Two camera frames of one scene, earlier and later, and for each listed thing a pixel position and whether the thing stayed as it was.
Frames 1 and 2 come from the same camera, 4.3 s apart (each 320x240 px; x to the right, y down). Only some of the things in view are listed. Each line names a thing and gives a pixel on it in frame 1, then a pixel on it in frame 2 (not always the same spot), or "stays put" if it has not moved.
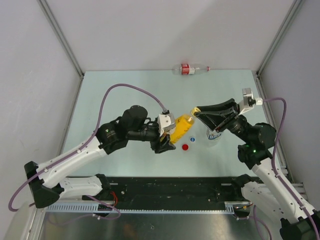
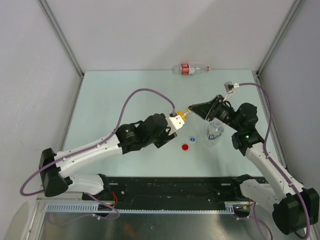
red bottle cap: [185, 147] stays put
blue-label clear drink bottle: [213, 138] stays put
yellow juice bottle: [183, 124] → [181, 113]
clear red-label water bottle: [188, 69] stays put
